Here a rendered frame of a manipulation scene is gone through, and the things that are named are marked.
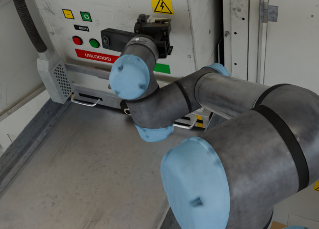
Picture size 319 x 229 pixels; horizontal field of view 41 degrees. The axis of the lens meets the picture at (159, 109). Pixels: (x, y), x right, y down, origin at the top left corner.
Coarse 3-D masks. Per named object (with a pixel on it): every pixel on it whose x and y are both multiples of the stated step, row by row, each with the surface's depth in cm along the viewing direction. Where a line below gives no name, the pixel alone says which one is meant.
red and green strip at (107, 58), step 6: (78, 54) 134; (84, 54) 133; (90, 54) 132; (96, 54) 131; (102, 54) 130; (96, 60) 133; (102, 60) 132; (108, 60) 131; (114, 60) 130; (156, 66) 124; (162, 66) 123; (168, 66) 122; (162, 72) 125; (168, 72) 124
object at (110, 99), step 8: (80, 88) 147; (88, 88) 146; (80, 96) 150; (88, 96) 148; (96, 96) 146; (104, 96) 144; (112, 96) 142; (104, 104) 148; (112, 104) 146; (192, 112) 132; (200, 112) 131; (208, 112) 131; (176, 120) 138; (184, 120) 136; (200, 120) 133; (208, 120) 131
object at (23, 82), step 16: (0, 0) 131; (32, 0) 142; (0, 16) 135; (16, 16) 139; (32, 16) 144; (0, 32) 137; (16, 32) 142; (0, 48) 140; (16, 48) 144; (32, 48) 149; (0, 64) 142; (16, 64) 147; (32, 64) 152; (0, 80) 145; (16, 80) 150; (32, 80) 155; (0, 96) 147; (16, 96) 152; (32, 96) 154; (0, 112) 150
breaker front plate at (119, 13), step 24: (48, 0) 122; (72, 0) 118; (96, 0) 114; (120, 0) 111; (144, 0) 107; (48, 24) 130; (72, 24) 125; (96, 24) 121; (120, 24) 117; (72, 48) 134; (96, 48) 129; (192, 48) 113; (72, 72) 143; (192, 72) 120
